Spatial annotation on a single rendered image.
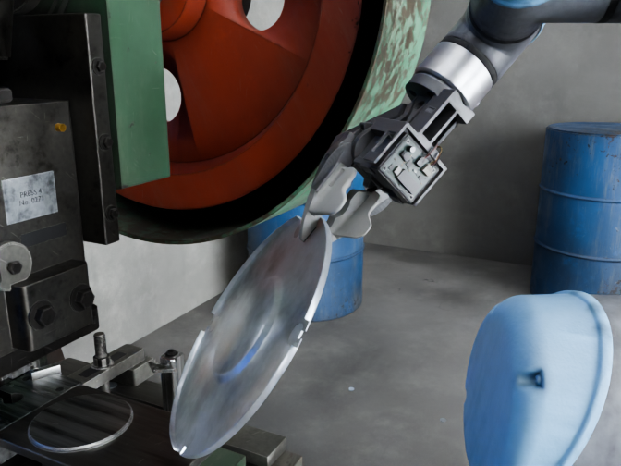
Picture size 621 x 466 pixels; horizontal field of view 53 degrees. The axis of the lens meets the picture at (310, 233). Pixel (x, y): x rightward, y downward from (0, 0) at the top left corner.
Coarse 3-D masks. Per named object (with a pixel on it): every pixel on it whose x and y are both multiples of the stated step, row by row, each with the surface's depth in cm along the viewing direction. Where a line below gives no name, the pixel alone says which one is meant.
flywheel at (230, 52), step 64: (192, 0) 96; (320, 0) 89; (192, 64) 102; (256, 64) 96; (320, 64) 88; (192, 128) 105; (256, 128) 99; (320, 128) 91; (128, 192) 110; (192, 192) 104; (256, 192) 109
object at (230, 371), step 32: (288, 224) 76; (320, 224) 67; (256, 256) 80; (288, 256) 70; (320, 256) 62; (256, 288) 71; (288, 288) 64; (320, 288) 57; (224, 320) 77; (256, 320) 65; (288, 320) 60; (192, 352) 79; (224, 352) 68; (256, 352) 62; (288, 352) 55; (192, 384) 73; (224, 384) 65; (256, 384) 58; (192, 416) 67; (224, 416) 60; (192, 448) 62
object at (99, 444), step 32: (32, 416) 80; (64, 416) 79; (96, 416) 79; (128, 416) 79; (160, 416) 80; (32, 448) 73; (64, 448) 73; (96, 448) 73; (128, 448) 73; (160, 448) 73
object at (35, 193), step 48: (0, 96) 72; (0, 144) 68; (48, 144) 74; (0, 192) 69; (48, 192) 75; (0, 240) 70; (48, 240) 76; (0, 288) 69; (48, 288) 73; (0, 336) 71; (48, 336) 74
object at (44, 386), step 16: (16, 384) 88; (32, 384) 88; (48, 384) 88; (64, 384) 88; (80, 384) 88; (0, 400) 84; (16, 400) 86; (32, 400) 84; (48, 400) 84; (0, 416) 80; (16, 416) 80; (0, 448) 77
